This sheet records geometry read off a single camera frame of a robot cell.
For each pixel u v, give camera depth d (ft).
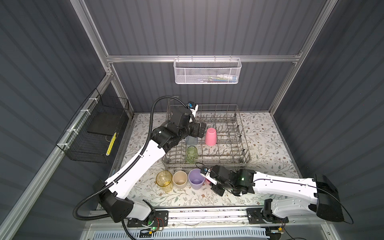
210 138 3.04
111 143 2.28
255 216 2.37
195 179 2.76
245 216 2.48
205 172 2.16
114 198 1.25
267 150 3.24
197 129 2.04
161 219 2.38
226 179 1.86
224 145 3.34
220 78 3.01
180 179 2.76
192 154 2.91
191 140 3.24
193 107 1.96
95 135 2.40
